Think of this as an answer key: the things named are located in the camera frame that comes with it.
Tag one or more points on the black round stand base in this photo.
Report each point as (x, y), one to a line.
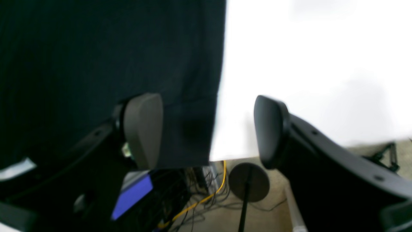
(249, 182)

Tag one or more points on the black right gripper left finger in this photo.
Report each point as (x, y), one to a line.
(79, 190)

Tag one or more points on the blue lit screen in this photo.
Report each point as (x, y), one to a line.
(131, 195)

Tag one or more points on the black t-shirt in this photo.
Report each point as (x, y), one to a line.
(65, 65)

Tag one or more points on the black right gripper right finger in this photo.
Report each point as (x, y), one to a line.
(335, 190)

